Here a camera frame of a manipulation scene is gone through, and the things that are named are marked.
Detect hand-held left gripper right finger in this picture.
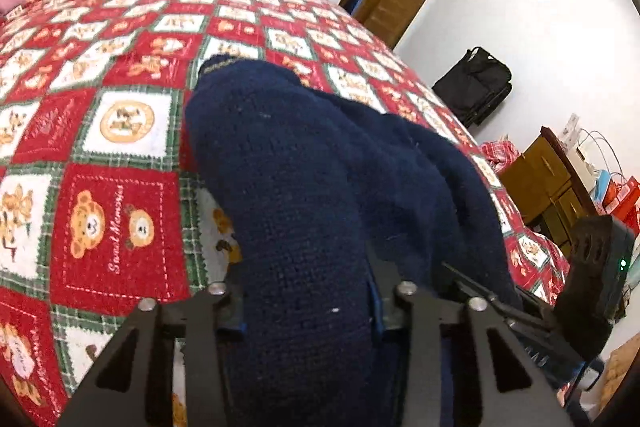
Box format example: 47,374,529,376
365,242,576,427

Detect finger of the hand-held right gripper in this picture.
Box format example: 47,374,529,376
506,318,590,372
442,262,558,328

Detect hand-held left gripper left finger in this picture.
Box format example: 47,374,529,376
57,274,248,427

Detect navy patterned knit sweater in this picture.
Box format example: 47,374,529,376
172,54,523,427

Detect red boxes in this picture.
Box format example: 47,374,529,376
602,176,640,234

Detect white box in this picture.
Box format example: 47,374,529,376
574,147,599,174

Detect brown wooden cabinet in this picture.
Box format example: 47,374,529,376
500,127,601,253

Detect red plaid cloth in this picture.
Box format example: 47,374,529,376
480,139,523,178

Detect red bear printed blanket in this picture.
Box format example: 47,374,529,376
0,0,571,427

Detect black bag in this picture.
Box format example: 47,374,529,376
432,47,513,128

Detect white cable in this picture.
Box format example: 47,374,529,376
575,129,627,180

